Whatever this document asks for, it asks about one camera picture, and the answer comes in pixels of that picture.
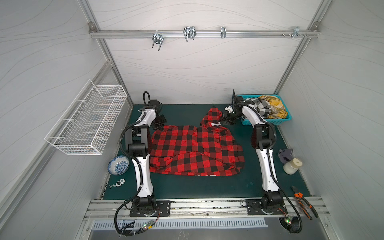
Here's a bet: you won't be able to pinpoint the red black plaid shirt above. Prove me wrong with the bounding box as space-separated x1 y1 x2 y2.
150 107 245 177

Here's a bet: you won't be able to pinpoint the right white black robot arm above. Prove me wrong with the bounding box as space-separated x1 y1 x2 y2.
222 93 284 215

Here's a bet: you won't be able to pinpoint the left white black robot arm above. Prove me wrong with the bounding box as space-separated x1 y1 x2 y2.
120 100 166 211

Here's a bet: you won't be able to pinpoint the black white plaid shirt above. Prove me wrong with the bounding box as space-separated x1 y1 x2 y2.
250 98 272 119

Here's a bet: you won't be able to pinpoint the teal plastic basket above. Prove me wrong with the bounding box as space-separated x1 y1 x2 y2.
237 95 292 126

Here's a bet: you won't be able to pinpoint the yellow plaid shirt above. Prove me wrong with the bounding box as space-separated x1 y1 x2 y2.
258 95 288 119

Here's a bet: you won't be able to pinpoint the blue white ceramic bowl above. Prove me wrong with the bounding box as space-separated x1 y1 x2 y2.
108 156 130 176

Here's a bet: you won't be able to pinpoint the small metal clamp piece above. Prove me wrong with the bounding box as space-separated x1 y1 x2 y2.
109 179 126 189

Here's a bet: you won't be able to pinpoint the beige cylinder object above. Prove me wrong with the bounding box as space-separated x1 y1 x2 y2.
283 158 303 175

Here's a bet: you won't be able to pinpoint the metal U-bolt clamp left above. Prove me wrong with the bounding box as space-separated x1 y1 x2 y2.
152 33 164 51

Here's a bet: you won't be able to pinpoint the metal u-bolt clamp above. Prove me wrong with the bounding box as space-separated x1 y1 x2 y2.
152 33 164 51
183 26 197 42

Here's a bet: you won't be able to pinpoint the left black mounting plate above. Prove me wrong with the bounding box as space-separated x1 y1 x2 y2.
130 201 171 218

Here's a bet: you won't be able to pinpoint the black mounting plate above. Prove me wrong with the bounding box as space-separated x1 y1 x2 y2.
245 198 288 216
130 201 171 218

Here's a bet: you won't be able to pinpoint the metal U-bolt clamp middle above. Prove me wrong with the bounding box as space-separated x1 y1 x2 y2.
183 26 197 42

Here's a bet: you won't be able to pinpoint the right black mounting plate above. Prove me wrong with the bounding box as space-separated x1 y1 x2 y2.
245 198 288 216

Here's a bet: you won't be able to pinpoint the orange black pliers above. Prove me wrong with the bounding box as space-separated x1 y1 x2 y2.
291 186 319 220

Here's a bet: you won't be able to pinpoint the grey plastic bracket piece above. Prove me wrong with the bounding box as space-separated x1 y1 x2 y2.
278 149 294 164

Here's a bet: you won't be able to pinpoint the white wire basket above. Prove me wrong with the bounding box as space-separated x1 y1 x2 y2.
45 80 127 156

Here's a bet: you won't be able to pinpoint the small metal ring clamp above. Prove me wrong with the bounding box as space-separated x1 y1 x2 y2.
221 27 227 39

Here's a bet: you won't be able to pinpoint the metal bracket with bolts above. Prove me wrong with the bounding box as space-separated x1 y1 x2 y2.
282 27 309 39

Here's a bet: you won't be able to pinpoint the aluminium cross rail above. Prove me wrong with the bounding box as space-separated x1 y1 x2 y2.
90 29 321 39

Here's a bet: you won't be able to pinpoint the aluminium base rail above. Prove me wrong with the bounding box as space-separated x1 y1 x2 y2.
84 197 331 221

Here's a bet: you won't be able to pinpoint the white slotted cable duct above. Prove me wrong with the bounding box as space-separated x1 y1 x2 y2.
92 217 268 231

